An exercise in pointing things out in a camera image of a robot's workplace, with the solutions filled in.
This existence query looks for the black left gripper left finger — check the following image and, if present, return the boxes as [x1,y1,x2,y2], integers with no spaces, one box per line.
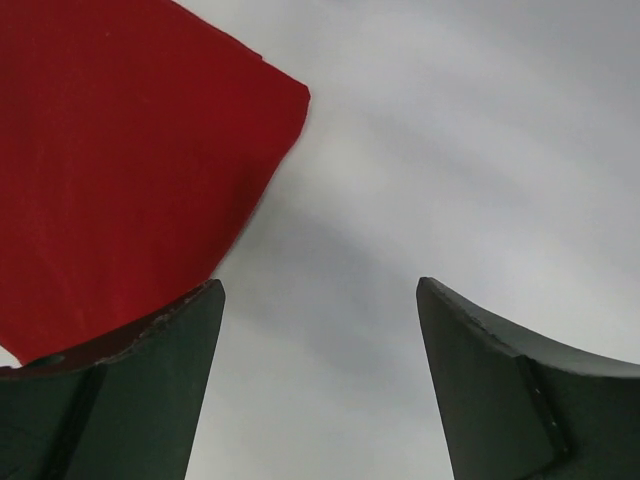
[1,280,225,480]

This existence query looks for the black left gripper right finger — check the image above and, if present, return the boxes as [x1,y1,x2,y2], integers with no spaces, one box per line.
[416,278,639,480]

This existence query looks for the dark red t shirt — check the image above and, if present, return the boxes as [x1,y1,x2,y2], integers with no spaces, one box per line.
[1,1,310,364]

